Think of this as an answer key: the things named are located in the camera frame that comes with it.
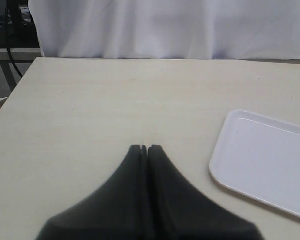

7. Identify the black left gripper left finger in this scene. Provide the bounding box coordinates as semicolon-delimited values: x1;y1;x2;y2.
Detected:
37;145;150;240

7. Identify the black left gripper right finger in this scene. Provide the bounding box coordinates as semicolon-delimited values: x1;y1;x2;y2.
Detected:
147;145;263;240

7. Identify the white plastic tray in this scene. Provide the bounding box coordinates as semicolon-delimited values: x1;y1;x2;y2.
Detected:
209;110;300;218

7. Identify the white cloth backdrop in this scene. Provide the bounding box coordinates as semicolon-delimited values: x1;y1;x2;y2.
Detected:
29;0;300;60

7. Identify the black cable behind table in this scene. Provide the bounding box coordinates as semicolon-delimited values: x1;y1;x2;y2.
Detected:
4;0;24;78

